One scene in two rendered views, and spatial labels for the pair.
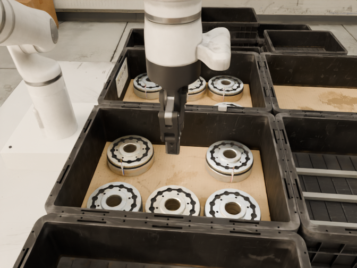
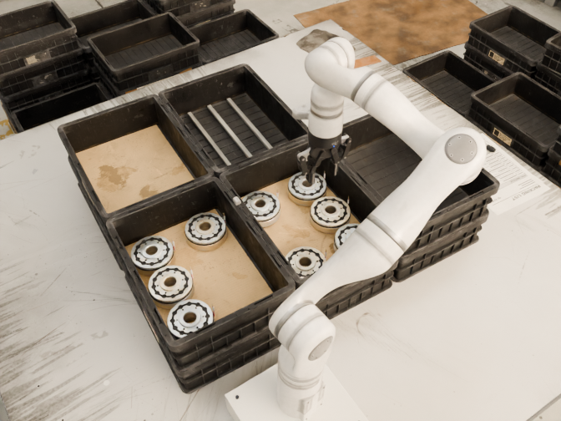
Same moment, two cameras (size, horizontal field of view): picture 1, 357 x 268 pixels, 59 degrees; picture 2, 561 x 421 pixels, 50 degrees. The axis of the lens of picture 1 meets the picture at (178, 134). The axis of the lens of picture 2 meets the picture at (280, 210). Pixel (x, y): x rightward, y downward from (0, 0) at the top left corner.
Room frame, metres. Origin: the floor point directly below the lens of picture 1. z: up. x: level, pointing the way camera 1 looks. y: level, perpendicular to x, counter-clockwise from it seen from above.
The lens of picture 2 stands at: (1.06, 0.78, 2.00)
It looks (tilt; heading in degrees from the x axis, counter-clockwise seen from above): 48 degrees down; 235
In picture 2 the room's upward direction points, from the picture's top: 1 degrees counter-clockwise
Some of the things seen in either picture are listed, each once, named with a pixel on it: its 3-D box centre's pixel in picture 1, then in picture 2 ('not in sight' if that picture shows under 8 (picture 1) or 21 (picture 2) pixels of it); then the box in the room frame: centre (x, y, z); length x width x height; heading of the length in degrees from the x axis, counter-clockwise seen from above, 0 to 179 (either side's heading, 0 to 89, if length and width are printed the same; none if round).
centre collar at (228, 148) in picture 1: (229, 154); (260, 204); (0.50, -0.11, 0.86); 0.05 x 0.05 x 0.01
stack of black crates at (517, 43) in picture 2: not in sight; (512, 63); (-1.28, -0.60, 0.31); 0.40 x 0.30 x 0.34; 88
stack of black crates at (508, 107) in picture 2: not in sight; (519, 139); (-0.87, -0.21, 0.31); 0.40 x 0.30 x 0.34; 88
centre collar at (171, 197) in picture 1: (172, 204); (330, 210); (0.37, 0.01, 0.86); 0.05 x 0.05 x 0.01
